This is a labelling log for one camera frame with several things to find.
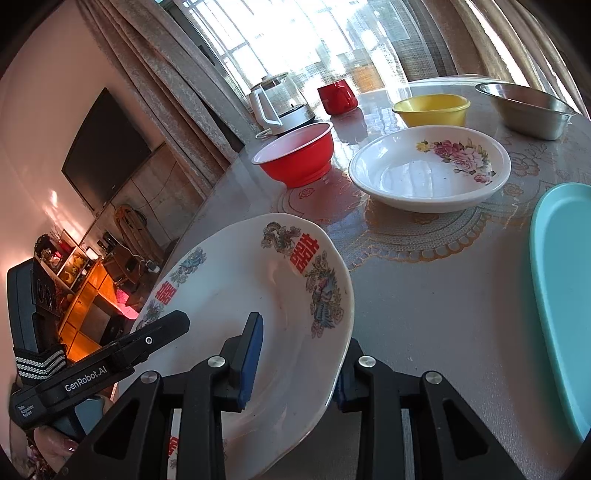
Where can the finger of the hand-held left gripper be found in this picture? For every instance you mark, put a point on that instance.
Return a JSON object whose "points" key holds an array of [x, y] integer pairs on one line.
{"points": [[152, 339]]}

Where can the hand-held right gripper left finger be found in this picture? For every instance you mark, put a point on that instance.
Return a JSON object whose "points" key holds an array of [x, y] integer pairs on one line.
{"points": [[249, 364]]}

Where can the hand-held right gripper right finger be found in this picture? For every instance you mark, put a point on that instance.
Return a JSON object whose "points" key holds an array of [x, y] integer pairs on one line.
{"points": [[344, 390]]}

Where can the white dragon print plate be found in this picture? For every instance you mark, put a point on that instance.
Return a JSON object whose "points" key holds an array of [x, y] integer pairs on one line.
{"points": [[240, 281]]}

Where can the white rose print plate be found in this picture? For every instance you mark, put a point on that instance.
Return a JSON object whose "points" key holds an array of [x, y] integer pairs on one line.
{"points": [[415, 177]]}

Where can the yellow plastic bowl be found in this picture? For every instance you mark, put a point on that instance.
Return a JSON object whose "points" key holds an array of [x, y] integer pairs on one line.
{"points": [[431, 113]]}

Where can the stainless steel bowl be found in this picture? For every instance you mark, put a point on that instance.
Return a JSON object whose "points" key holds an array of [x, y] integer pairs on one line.
{"points": [[526, 115]]}

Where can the person's left hand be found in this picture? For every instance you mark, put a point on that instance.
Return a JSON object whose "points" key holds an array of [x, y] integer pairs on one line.
{"points": [[53, 447]]}

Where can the orange wooden cabinet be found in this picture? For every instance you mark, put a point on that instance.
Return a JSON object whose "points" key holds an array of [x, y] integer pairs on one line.
{"points": [[87, 300]]}

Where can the grey lace print tablecloth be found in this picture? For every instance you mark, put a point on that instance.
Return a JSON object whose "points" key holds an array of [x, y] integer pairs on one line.
{"points": [[438, 286]]}

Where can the red plastic bowl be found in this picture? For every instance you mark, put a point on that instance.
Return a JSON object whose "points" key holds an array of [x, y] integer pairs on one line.
{"points": [[295, 157]]}

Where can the teal plastic tray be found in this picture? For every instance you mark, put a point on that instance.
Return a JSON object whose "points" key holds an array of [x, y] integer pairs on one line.
{"points": [[563, 277]]}

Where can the beige curtain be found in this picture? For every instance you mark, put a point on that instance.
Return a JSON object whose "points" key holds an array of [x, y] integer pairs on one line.
{"points": [[517, 41], [175, 92]]}

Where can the white glass electric kettle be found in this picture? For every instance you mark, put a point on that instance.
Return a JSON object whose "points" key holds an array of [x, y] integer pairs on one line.
{"points": [[277, 106]]}

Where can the red cup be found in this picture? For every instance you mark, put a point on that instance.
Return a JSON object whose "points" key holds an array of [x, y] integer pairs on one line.
{"points": [[337, 98]]}

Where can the barred window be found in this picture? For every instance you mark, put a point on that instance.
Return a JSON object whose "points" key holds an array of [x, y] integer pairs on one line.
{"points": [[277, 27]]}

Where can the black wall television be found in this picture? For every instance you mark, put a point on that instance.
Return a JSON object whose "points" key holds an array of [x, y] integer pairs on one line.
{"points": [[106, 152]]}

